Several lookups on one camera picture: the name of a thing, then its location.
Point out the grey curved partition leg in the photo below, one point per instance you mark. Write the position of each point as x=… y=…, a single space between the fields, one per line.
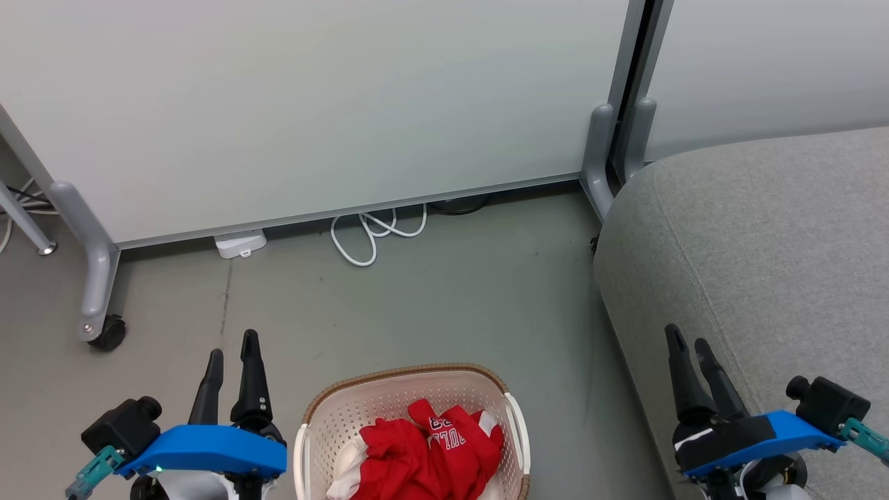
x=94 y=264

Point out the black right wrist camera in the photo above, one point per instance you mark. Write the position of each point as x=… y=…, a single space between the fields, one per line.
x=830 y=403

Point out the black caster wheel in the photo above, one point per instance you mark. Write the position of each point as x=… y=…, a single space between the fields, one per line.
x=110 y=333

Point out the red garment with white trim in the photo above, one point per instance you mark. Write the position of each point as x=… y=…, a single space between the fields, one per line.
x=389 y=458

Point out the white power adapter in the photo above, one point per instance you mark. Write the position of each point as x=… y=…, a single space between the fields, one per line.
x=239 y=243

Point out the large white partition panel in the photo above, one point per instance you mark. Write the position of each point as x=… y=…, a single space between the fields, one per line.
x=312 y=104

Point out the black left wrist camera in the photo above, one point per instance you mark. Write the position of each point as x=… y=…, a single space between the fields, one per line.
x=121 y=427

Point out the teal right camera connector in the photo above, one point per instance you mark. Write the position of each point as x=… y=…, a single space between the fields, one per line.
x=868 y=439

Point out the thin grey metal leg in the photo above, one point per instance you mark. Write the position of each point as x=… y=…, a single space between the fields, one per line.
x=24 y=222

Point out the teal left camera connector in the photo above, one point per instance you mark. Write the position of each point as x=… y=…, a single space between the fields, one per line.
x=94 y=472

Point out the grey fabric sofa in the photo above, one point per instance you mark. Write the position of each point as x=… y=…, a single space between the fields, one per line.
x=764 y=264

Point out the teal camera connector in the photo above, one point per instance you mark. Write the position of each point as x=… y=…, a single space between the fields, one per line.
x=868 y=439
x=94 y=472

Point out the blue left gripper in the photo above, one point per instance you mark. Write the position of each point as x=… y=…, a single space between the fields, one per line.
x=208 y=448

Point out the red jersey with lettering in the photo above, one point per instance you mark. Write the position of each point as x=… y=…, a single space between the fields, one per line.
x=462 y=444

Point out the beige plastic laundry basket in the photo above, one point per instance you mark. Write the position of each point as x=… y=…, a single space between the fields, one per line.
x=340 y=417

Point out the narrow white partition panel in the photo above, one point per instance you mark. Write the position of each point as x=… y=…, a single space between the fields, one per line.
x=764 y=62

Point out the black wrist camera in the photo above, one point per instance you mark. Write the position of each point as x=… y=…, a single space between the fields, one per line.
x=121 y=427
x=830 y=403

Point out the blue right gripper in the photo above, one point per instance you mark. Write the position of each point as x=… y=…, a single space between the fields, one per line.
x=736 y=437

